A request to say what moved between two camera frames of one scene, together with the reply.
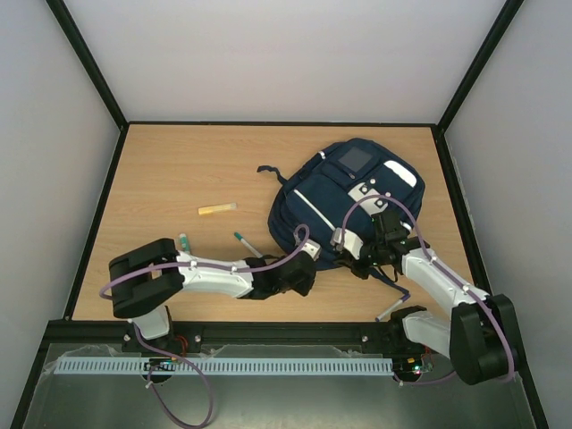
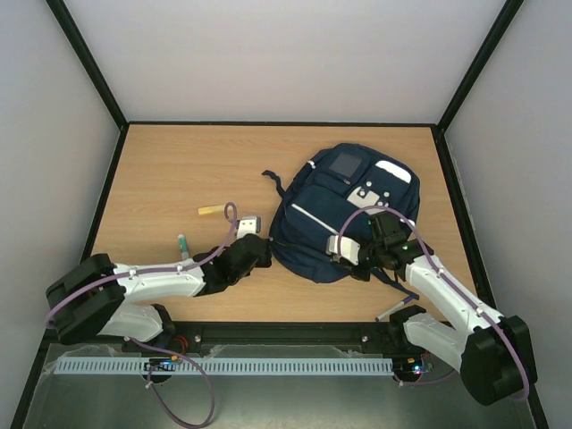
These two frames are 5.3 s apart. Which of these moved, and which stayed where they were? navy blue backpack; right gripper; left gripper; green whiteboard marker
Moved: left gripper
Stayed: green whiteboard marker; right gripper; navy blue backpack
